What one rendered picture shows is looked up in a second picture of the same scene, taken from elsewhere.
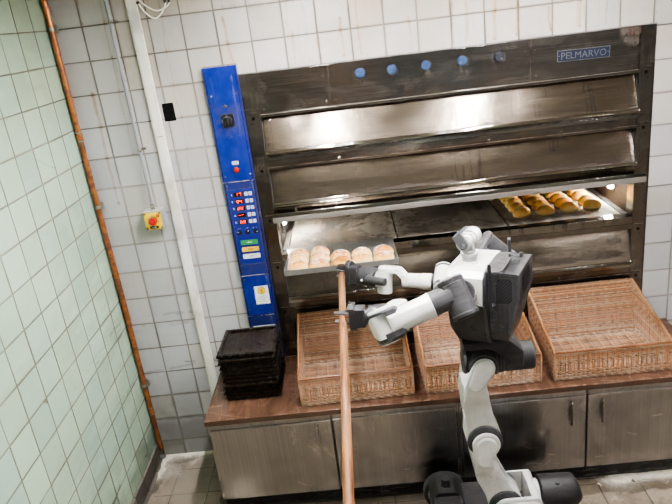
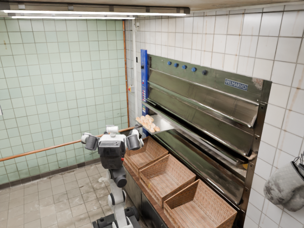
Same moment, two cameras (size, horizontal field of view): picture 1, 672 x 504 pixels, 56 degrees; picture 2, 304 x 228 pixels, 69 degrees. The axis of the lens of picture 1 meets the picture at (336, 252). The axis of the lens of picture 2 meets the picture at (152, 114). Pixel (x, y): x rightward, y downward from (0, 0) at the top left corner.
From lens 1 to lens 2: 2.90 m
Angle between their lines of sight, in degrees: 55
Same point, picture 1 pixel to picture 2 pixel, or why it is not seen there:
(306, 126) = (157, 76)
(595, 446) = not seen: outside the picture
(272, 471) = not seen: hidden behind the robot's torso
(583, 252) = (222, 182)
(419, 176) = (177, 109)
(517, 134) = (206, 110)
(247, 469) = not seen: hidden behind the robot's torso
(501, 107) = (202, 95)
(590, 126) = (232, 123)
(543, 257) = (208, 171)
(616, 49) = (250, 88)
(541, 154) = (213, 125)
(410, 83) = (180, 72)
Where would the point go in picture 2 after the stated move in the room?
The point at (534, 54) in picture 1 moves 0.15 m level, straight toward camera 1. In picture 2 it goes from (216, 76) to (201, 77)
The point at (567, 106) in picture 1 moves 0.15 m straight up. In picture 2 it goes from (224, 107) to (225, 92)
